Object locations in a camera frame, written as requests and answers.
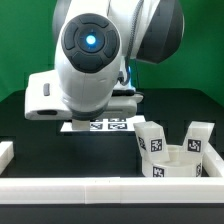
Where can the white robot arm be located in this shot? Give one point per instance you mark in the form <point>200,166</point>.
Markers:
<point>95,40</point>

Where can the white U-shaped fence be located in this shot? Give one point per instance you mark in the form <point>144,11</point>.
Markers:
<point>208,189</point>

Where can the white round stool seat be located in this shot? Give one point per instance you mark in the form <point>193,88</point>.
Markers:
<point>181,164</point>

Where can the white marker base plate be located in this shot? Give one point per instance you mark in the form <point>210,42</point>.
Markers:
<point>115,124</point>

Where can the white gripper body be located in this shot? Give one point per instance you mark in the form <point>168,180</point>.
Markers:
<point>43,101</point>

